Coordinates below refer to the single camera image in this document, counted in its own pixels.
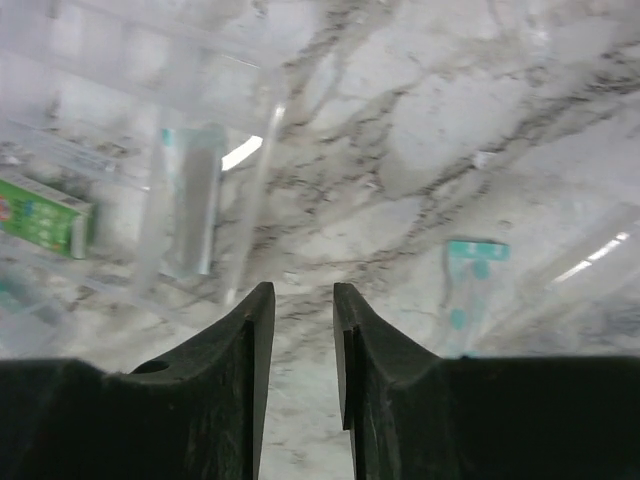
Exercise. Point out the clear plastic box lid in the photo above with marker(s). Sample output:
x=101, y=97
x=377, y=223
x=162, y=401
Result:
x=584, y=301

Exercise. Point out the small clear teal packet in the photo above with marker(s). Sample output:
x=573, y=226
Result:
x=470, y=269

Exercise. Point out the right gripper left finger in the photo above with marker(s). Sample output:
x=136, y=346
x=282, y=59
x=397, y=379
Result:
x=194, y=412

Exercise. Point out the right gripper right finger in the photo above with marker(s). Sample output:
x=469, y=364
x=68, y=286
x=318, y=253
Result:
x=414, y=415

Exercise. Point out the green small packet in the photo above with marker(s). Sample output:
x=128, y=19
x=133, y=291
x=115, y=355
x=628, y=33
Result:
x=44, y=216

